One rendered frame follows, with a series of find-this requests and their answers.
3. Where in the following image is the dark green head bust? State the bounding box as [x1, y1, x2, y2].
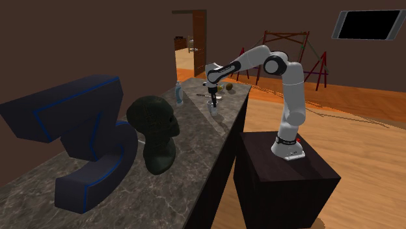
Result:
[126, 96, 181, 176]

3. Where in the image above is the grey table knife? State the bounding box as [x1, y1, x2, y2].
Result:
[195, 93, 223, 100]

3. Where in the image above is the clear water bottle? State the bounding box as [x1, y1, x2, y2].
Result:
[174, 80, 185, 107]

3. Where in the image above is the dark blue number-shaped sculpture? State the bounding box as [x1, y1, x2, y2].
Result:
[0, 74, 139, 215]

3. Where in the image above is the dark robot stand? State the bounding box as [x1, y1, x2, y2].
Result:
[233, 130, 342, 229]

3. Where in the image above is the clear glass cup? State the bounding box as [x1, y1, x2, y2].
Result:
[206, 100, 219, 117]

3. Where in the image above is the brown wooden door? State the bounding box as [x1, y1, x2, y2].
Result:
[192, 10, 208, 78]

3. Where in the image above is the red wooden frame rack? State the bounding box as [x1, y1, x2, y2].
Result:
[230, 30, 329, 92]

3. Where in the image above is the black wall television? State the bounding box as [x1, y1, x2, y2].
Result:
[331, 9, 406, 42]

